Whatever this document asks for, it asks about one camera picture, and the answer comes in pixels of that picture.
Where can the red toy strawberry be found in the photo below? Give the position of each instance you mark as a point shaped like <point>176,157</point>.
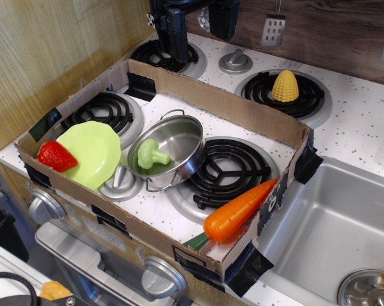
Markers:
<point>54,155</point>

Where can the grey oven knob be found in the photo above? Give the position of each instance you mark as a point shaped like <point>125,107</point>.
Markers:
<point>44,207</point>
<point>160,279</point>

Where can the hanging metal strainer spoon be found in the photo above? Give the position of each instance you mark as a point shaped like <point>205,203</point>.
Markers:
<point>203,19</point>

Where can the orange toy carrot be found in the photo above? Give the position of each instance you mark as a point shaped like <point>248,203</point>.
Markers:
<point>226,220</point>

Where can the grey left oven knob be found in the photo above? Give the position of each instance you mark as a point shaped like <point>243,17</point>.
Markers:
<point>44,207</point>

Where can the light green plastic plate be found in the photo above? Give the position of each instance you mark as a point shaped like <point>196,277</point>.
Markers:
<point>97,149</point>

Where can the light green toy broccoli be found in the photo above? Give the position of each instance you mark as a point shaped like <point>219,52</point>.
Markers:
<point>149,153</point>

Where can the grey right oven knob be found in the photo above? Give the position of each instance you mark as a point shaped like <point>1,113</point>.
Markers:
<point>160,279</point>

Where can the back right black burner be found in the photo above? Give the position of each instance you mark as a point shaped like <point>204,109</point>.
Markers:
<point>313,106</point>

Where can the grey stovetop knob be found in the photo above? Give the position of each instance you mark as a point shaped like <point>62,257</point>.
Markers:
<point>122,186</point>
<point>235,63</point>

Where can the yellow toy corn cob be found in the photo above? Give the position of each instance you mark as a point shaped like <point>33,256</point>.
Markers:
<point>285,88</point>

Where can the orange cloth scrap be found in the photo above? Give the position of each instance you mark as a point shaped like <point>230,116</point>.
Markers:
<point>53,290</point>

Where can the grey back stovetop knob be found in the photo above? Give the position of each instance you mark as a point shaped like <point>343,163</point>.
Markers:
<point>235,63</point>

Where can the hanging metal slotted spatula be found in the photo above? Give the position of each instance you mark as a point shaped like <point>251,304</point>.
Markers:
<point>274,27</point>

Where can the silver toy sink basin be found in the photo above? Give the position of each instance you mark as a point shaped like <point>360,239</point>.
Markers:
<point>326,229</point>

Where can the silver oven door handle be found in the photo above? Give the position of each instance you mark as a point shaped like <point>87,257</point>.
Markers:
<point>95,274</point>

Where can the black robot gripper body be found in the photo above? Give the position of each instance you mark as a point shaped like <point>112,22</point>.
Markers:
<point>188,6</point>

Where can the silver sink drain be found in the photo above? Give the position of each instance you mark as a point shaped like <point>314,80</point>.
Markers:
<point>362,287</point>

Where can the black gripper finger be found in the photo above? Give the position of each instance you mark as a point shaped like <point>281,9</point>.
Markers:
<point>172,32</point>
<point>223,19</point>

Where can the front left black burner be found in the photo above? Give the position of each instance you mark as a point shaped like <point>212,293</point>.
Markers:
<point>115,109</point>

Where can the front right black burner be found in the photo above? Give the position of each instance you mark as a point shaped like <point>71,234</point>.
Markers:
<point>231,167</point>

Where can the small steel pan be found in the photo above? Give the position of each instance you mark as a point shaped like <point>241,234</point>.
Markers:
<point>180,136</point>

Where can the grey front stovetop knob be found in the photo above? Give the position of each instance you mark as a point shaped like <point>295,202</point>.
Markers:
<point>122,186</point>

